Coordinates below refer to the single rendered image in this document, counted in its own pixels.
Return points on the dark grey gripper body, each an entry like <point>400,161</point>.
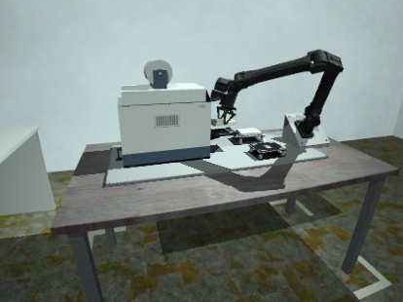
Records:
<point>226,107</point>

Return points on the white foil roll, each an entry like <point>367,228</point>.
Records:
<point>157,64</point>

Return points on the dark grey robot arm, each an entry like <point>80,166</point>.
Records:
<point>323,61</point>

